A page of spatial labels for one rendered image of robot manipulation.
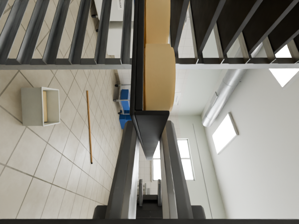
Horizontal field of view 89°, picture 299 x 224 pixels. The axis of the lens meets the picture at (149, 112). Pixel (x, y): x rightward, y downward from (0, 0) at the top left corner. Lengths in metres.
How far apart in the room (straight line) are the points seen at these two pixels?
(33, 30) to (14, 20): 0.10
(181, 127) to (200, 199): 2.34
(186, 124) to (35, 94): 5.17
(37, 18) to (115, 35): 2.37
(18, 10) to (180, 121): 5.54
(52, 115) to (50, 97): 0.16
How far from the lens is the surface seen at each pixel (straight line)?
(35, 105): 1.43
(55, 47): 0.72
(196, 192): 5.16
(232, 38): 0.59
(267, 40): 0.76
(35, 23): 0.85
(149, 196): 0.49
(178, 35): 0.52
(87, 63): 0.62
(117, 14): 2.99
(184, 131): 5.76
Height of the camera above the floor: 0.95
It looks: level
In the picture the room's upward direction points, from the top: 90 degrees clockwise
